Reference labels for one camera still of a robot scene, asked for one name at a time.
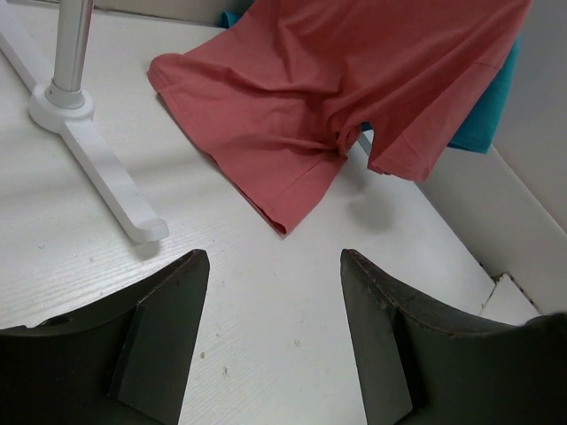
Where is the teal t shirt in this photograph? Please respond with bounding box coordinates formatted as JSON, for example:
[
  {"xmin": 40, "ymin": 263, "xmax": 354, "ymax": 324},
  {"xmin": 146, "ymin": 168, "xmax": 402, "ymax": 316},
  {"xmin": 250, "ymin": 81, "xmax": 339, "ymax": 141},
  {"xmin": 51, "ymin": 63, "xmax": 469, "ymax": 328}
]
[{"xmin": 218, "ymin": 1, "xmax": 519, "ymax": 153}]

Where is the pink t shirt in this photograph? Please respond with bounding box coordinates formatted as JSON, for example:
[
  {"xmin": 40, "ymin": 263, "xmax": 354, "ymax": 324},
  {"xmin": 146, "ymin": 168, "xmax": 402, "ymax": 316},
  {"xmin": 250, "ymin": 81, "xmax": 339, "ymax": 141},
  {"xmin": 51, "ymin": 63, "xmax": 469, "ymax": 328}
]
[{"xmin": 148, "ymin": 1, "xmax": 532, "ymax": 235}]

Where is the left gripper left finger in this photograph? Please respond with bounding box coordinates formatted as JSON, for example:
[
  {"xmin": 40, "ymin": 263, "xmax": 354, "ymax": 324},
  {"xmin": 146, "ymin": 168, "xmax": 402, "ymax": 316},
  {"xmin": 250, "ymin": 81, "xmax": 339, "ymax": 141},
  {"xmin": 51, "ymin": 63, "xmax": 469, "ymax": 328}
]
[{"xmin": 1, "ymin": 250, "xmax": 209, "ymax": 424}]

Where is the white clothes rack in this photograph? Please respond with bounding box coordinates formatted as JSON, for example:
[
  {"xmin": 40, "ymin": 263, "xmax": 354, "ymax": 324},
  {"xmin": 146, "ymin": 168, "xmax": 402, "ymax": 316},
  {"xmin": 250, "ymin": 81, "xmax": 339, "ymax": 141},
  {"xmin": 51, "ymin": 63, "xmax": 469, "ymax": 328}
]
[{"xmin": 1, "ymin": 0, "xmax": 169, "ymax": 243}]

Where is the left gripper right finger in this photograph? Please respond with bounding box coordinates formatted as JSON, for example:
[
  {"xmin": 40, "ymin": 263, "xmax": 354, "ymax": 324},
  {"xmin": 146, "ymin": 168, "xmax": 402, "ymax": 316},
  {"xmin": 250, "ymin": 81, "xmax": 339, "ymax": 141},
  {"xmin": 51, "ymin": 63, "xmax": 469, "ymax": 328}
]
[{"xmin": 340, "ymin": 249, "xmax": 566, "ymax": 424}]

